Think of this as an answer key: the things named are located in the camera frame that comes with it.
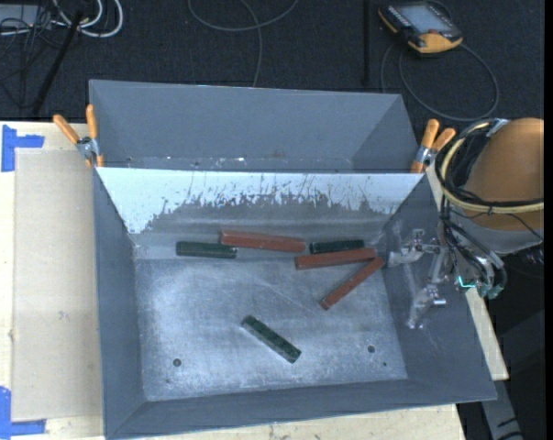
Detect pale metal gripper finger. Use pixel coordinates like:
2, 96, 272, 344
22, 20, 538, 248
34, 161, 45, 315
385, 228, 442, 269
404, 283, 448, 330

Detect pale flat board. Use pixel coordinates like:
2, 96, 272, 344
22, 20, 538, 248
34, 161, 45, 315
10, 148, 105, 424

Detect grey metal bin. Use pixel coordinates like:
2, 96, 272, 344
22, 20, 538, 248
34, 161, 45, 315
87, 79, 498, 440

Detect red-brown flat block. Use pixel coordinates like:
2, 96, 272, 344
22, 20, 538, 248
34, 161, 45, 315
293, 247, 379, 271
219, 230, 307, 254
318, 257, 387, 312

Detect dark green flat block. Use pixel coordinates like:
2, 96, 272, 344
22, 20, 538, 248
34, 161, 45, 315
240, 314, 303, 365
175, 240, 238, 260
308, 238, 366, 256

